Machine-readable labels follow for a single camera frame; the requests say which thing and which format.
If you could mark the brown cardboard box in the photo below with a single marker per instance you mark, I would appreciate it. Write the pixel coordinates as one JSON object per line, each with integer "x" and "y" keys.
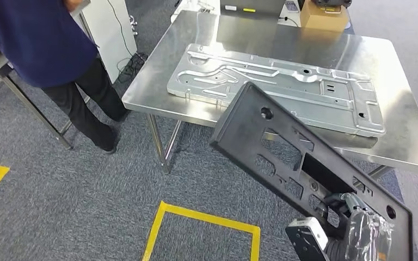
{"x": 324, "y": 20}

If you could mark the person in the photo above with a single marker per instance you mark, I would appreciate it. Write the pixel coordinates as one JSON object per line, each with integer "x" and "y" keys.
{"x": 32, "y": 36}

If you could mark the black item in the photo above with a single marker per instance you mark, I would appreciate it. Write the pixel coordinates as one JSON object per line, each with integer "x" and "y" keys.
{"x": 329, "y": 3}

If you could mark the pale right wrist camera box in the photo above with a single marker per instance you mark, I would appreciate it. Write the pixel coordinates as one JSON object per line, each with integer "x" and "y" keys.
{"x": 306, "y": 241}

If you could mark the white desktop device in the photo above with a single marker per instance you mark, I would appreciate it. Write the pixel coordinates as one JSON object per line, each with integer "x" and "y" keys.
{"x": 288, "y": 12}

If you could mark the black plastic plate frame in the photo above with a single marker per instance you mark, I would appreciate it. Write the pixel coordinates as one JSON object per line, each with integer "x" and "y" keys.
{"x": 238, "y": 133}

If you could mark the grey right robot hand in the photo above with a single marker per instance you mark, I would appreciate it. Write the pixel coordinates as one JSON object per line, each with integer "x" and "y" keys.
{"x": 367, "y": 234}

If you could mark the stainless steel workbench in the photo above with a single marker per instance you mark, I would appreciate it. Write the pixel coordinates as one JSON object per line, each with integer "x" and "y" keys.
{"x": 393, "y": 72}

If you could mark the stamped sheet metal panel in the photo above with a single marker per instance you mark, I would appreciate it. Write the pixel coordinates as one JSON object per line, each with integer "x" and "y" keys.
{"x": 302, "y": 90}

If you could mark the white table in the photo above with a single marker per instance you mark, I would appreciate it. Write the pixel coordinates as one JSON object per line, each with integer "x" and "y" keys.
{"x": 194, "y": 7}

